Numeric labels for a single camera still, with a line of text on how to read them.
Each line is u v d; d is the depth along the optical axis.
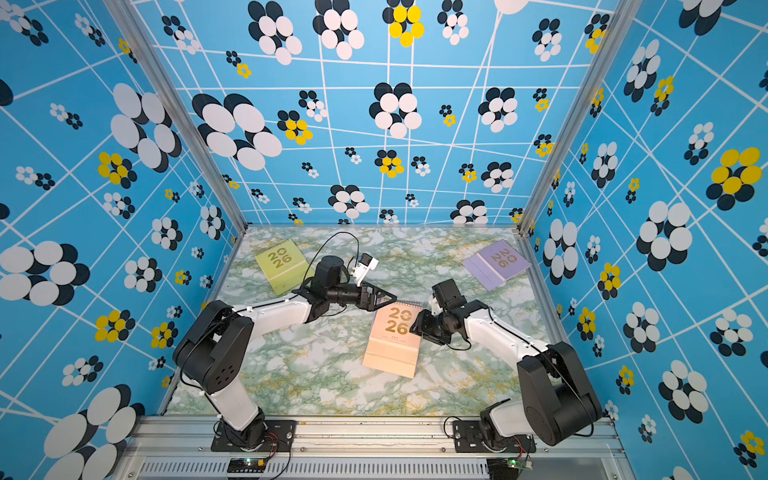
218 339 0.48
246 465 0.72
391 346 0.86
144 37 0.73
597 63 0.76
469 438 0.72
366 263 0.79
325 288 0.71
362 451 0.72
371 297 0.75
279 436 0.73
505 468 0.69
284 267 1.08
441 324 0.74
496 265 1.08
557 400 0.42
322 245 1.12
